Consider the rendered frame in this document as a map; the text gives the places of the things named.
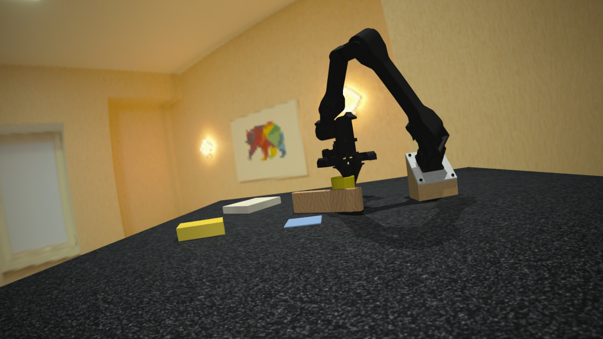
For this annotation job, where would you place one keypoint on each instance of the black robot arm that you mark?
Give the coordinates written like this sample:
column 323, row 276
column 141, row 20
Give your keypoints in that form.
column 368, row 48

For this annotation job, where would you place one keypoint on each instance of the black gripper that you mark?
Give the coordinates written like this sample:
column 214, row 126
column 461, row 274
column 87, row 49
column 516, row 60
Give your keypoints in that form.
column 345, row 149

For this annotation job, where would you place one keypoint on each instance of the yellow cup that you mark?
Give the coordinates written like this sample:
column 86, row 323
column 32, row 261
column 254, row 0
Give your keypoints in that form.
column 342, row 183

